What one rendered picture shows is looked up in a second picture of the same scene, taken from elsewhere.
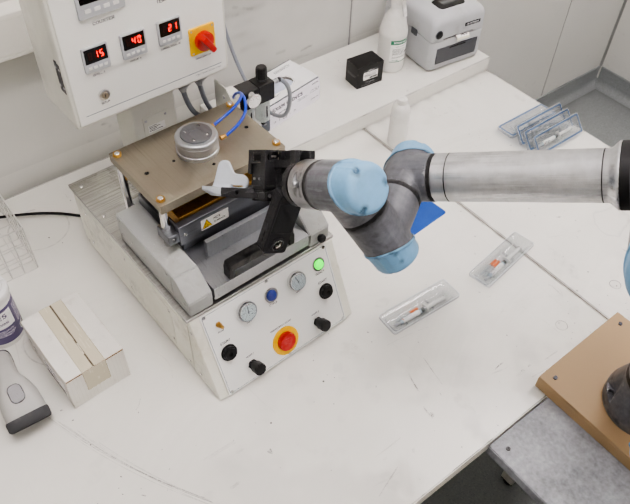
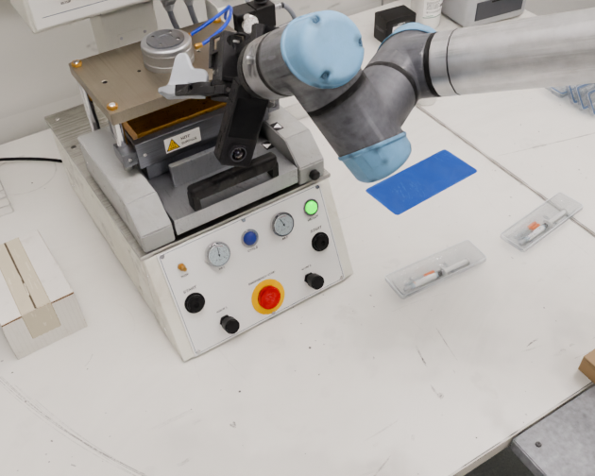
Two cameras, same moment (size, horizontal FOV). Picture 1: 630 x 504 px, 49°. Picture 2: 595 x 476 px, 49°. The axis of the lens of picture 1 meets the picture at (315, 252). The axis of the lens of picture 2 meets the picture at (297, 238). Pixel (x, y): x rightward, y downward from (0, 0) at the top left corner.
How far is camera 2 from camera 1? 35 cm
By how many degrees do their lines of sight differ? 8
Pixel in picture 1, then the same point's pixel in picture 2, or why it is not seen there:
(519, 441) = (553, 436)
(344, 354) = (339, 318)
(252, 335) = (225, 285)
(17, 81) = (7, 12)
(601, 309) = not seen: outside the picture
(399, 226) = (382, 112)
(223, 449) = (178, 418)
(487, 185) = (505, 59)
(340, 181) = (295, 35)
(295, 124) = not seen: hidden behind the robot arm
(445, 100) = not seen: hidden behind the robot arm
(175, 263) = (131, 188)
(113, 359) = (61, 304)
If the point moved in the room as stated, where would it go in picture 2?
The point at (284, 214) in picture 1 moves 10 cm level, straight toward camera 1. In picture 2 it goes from (245, 111) to (232, 161)
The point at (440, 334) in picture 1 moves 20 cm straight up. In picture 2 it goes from (459, 302) to (478, 216)
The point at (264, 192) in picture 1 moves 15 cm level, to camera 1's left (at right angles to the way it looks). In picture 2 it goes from (222, 85) to (109, 79)
